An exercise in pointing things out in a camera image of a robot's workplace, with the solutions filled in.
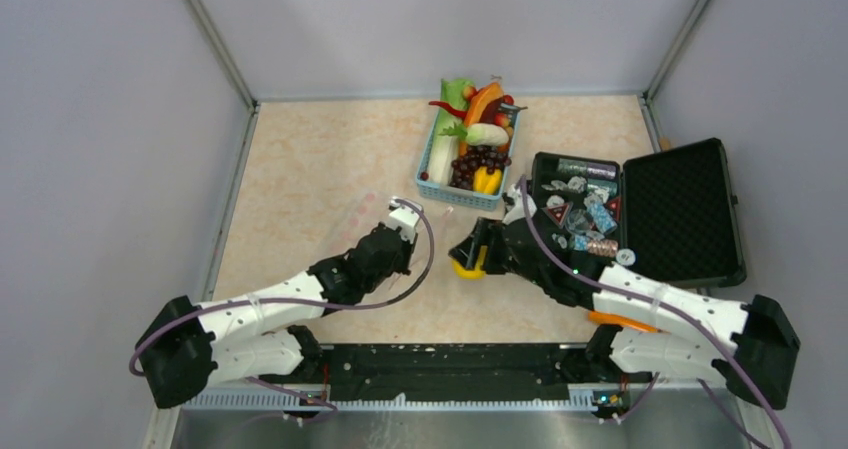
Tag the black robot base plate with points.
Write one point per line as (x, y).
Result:
(500, 372)

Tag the light blue chip stack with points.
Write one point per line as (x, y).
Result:
(603, 220)

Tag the green white toy cabbage stalk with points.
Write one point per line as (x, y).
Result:
(444, 147)

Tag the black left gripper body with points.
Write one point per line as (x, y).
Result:
(400, 265)

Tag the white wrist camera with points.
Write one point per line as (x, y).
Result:
(518, 205)
(404, 216)

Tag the orange handled tool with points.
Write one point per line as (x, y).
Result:
(599, 318)

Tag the black red all-in triangle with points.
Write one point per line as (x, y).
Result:
(558, 213)

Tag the light blue plastic basket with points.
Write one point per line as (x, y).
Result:
(507, 117)

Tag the clear round dealer button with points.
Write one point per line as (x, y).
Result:
(579, 222)

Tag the clear zip bag pink dots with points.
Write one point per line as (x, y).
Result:
(371, 207)

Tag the yellow toy bell pepper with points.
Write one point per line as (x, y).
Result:
(487, 180)

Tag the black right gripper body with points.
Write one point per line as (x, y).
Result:
(500, 260)

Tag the blue green chip row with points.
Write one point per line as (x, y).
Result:
(571, 167)

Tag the dark red toy grapes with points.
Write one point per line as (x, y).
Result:
(464, 166)

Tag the black poker chip case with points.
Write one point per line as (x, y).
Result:
(678, 223)

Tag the purple chip row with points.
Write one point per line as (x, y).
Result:
(601, 171)

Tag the red toy chili pepper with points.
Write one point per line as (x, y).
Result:
(461, 114)

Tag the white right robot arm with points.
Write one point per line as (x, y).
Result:
(749, 347)

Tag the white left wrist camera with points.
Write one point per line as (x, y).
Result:
(404, 216)

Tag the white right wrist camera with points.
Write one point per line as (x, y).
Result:
(518, 205)

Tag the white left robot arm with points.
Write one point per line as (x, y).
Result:
(190, 346)

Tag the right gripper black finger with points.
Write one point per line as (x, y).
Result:
(486, 232)
(466, 251)

